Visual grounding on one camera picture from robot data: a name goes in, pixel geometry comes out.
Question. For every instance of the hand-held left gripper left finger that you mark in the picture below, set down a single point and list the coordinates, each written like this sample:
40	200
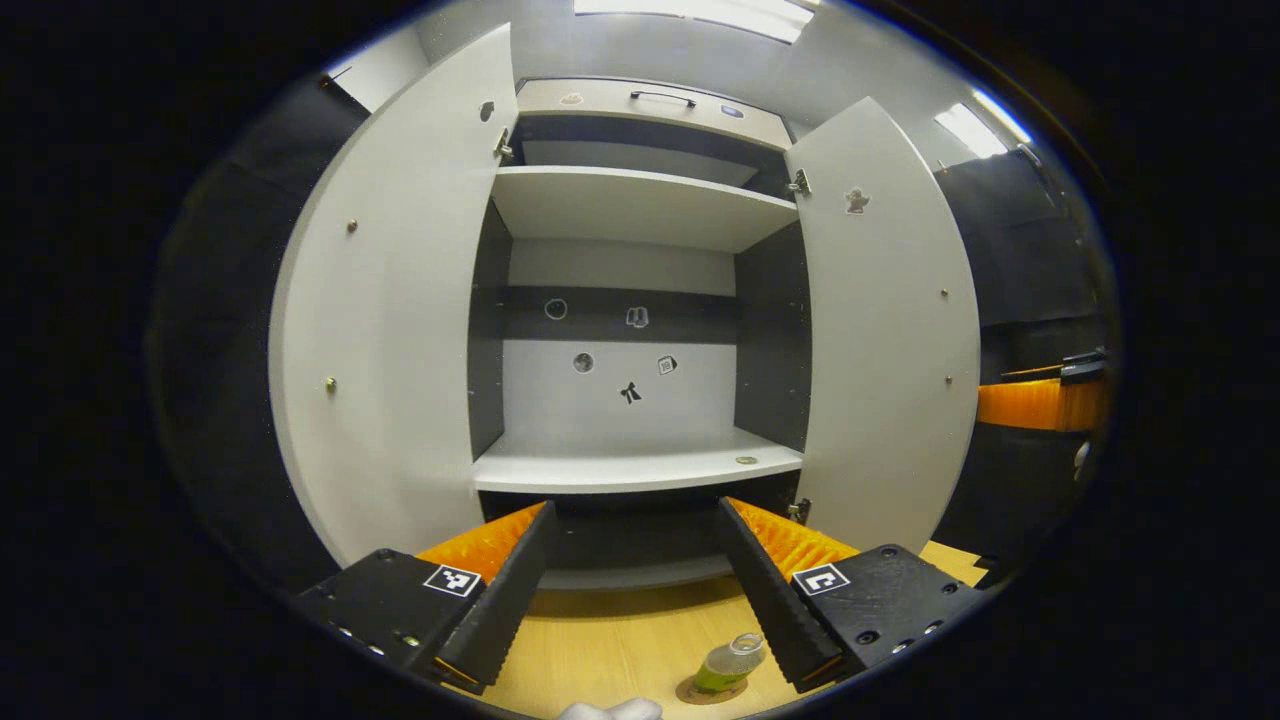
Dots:
505	600

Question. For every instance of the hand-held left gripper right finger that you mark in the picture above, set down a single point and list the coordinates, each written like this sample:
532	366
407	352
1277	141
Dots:
765	600

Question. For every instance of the grey cabinet door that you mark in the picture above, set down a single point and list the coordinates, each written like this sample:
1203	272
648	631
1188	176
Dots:
890	350
400	330

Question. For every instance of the round brown coaster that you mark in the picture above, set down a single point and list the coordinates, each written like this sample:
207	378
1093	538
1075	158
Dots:
700	696

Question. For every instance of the grey cabinet shelf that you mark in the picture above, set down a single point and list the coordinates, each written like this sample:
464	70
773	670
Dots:
640	205
620	465

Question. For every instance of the wide ceiling light panel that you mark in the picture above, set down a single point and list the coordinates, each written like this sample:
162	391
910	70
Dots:
700	12

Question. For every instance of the narrow ceiling light panel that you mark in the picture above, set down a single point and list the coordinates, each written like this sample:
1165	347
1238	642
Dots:
970	128

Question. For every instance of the metal door hinge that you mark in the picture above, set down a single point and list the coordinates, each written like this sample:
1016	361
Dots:
504	146
799	182
799	510

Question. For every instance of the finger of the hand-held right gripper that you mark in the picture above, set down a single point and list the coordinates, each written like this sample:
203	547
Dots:
1040	405
1085	368

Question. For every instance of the green label plastic bottle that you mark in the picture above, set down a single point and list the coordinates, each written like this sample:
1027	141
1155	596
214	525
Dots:
725	668

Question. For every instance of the black backdrop cloth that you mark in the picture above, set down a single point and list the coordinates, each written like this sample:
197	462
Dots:
220	400

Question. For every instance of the beige cabinet drawer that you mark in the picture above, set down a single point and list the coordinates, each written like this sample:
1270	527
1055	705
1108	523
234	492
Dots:
620	105

